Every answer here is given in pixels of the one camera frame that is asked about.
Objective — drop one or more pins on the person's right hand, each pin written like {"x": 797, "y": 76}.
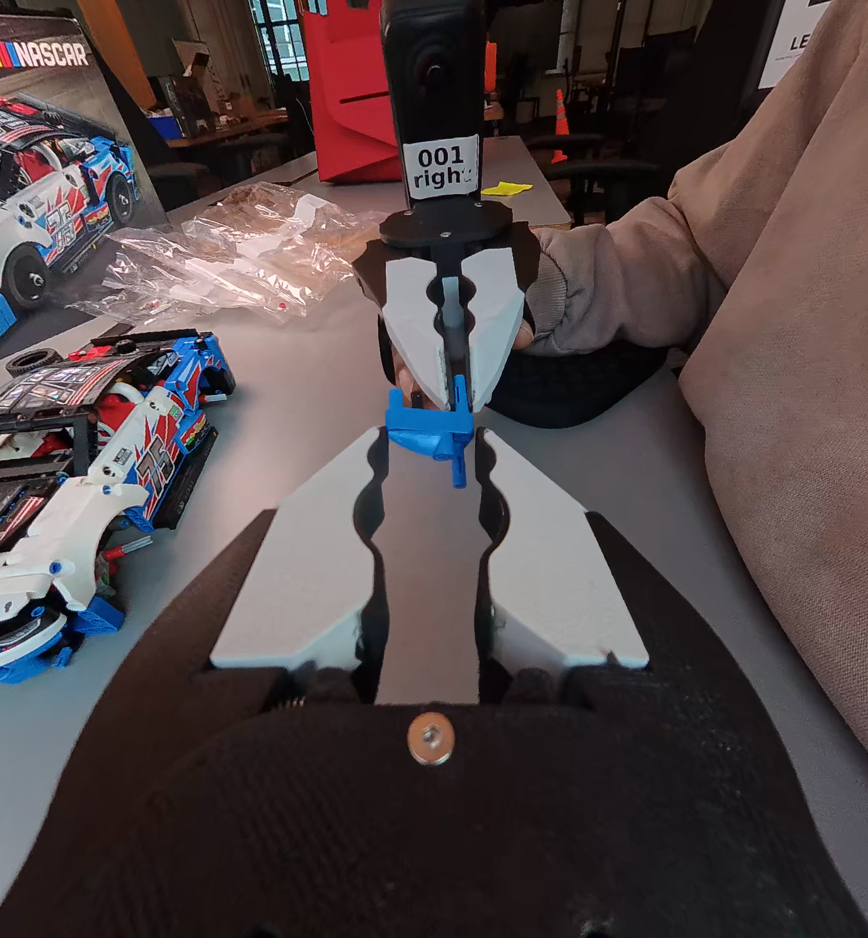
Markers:
{"x": 408, "y": 381}

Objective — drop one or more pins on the orange traffic cone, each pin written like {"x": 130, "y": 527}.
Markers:
{"x": 561, "y": 124}

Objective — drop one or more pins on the framed black white marker sign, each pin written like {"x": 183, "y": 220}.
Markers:
{"x": 789, "y": 51}

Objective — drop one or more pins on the yellow paper scrap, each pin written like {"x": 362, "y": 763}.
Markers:
{"x": 507, "y": 188}

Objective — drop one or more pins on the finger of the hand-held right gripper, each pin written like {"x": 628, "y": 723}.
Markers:
{"x": 408, "y": 315}
{"x": 496, "y": 315}

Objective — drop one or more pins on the paned window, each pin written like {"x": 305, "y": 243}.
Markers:
{"x": 276, "y": 36}

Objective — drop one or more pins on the grey desk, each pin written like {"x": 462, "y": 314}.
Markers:
{"x": 295, "y": 381}

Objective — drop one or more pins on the toy car box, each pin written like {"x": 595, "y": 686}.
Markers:
{"x": 38, "y": 183}

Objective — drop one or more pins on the red felt bag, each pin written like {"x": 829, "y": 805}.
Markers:
{"x": 346, "y": 88}

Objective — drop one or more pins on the person's beige sweatshirt torso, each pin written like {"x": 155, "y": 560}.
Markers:
{"x": 808, "y": 330}

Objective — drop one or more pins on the blue wedge brick panel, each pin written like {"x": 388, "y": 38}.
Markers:
{"x": 419, "y": 432}

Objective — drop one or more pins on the person's right forearm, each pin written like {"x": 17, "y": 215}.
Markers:
{"x": 624, "y": 278}

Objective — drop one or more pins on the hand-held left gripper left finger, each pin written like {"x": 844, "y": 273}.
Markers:
{"x": 295, "y": 586}

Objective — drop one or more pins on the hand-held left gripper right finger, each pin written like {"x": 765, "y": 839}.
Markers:
{"x": 566, "y": 586}

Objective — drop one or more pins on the crumpled clear plastic bag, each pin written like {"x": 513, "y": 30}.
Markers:
{"x": 243, "y": 249}

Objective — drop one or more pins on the brick race car model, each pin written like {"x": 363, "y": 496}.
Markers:
{"x": 75, "y": 498}

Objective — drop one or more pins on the black toy tyre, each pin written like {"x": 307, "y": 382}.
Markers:
{"x": 34, "y": 363}

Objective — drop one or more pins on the pale side table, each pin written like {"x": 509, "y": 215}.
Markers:
{"x": 544, "y": 205}

